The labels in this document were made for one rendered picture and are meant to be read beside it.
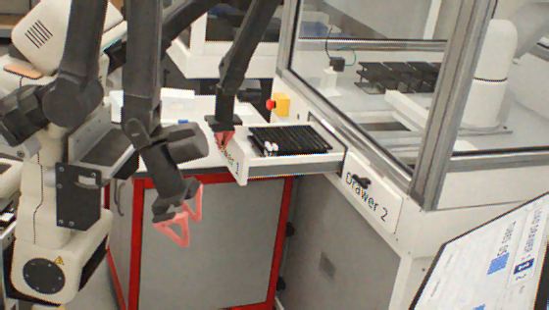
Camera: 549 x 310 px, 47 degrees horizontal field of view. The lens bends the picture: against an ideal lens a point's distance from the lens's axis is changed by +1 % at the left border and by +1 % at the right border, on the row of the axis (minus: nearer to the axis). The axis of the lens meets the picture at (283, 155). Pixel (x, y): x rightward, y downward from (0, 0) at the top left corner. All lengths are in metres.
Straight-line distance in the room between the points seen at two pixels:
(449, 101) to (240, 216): 0.97
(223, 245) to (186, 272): 0.16
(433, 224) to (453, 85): 0.37
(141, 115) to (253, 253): 1.26
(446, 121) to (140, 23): 0.77
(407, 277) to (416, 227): 0.16
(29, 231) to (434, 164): 0.97
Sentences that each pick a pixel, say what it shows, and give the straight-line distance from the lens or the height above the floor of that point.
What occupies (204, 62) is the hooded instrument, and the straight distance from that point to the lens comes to 2.70.
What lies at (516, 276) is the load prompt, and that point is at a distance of 1.10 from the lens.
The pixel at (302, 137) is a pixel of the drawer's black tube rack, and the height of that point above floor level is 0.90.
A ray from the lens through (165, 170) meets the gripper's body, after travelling 1.22.
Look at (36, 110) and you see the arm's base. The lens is 1.26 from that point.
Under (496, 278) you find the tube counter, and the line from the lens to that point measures 1.14.
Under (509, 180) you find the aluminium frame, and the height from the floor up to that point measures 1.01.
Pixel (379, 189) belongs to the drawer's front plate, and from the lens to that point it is 1.77.
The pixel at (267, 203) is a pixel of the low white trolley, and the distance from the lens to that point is 2.25.
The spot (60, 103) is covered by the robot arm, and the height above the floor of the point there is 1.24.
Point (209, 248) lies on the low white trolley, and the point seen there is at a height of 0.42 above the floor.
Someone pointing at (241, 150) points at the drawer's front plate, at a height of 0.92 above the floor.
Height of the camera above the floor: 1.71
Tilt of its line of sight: 25 degrees down
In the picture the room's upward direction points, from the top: 9 degrees clockwise
